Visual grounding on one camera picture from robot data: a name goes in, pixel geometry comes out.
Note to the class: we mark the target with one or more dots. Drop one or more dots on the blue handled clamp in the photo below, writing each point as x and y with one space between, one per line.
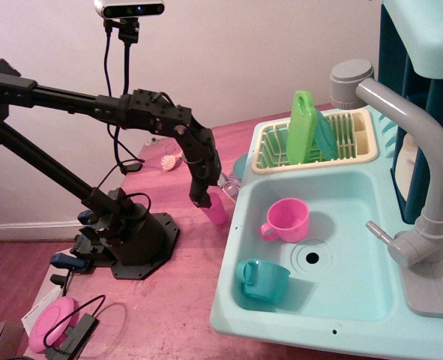
64 261

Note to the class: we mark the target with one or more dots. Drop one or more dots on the small pink plastic tumbler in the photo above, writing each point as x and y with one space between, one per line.
216 213

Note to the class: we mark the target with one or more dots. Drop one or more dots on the cream dish drying rack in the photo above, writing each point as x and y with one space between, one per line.
356 143

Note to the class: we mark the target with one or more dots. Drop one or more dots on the green plastic cutting board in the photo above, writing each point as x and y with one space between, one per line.
301 128

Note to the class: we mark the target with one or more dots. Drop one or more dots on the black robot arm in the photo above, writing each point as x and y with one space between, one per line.
113 212

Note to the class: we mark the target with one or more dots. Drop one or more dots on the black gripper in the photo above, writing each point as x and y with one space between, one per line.
205 169

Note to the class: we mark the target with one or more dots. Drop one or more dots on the cream toy dish brush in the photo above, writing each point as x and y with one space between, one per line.
169 161

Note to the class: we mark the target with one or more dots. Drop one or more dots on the grey toy faucet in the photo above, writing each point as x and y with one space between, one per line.
418 252

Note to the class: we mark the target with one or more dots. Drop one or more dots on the teal mug with handle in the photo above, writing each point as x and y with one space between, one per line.
262 280

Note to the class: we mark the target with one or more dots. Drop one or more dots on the black usb hub box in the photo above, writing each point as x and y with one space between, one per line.
77 338

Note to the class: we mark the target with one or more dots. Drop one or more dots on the silver depth camera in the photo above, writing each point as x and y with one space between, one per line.
126 9

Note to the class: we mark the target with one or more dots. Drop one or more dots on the teal plastic plate in rack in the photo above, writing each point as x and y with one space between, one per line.
325 138

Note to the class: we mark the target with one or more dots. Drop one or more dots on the white paper sheet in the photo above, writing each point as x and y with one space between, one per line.
47 293

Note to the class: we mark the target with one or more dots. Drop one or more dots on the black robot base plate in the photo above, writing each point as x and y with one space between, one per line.
144 247

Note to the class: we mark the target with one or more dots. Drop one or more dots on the teal plate on table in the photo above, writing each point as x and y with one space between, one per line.
239 166

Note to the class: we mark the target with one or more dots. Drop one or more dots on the pink mug with handle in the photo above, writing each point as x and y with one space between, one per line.
287 219

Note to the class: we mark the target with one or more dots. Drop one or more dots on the pink round disc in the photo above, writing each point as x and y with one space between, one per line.
48 318

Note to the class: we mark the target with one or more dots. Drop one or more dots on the light blue toy sink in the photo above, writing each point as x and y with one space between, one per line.
345 292

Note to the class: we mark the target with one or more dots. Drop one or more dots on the dark teal toy cabinet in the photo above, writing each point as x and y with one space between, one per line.
411 67

